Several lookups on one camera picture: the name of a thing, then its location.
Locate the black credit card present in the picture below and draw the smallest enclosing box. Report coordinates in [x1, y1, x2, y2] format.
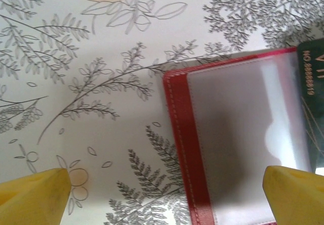
[296, 39, 324, 175]

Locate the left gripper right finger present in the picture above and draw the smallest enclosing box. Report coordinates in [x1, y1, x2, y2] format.
[262, 166, 324, 225]

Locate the floral patterned table cover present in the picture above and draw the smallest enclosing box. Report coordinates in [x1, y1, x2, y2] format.
[0, 0, 324, 225]

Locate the red card holder wallet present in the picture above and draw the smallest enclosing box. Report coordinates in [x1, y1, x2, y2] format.
[161, 46, 324, 225]

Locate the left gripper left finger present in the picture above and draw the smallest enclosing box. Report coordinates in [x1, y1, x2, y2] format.
[0, 168, 71, 225]

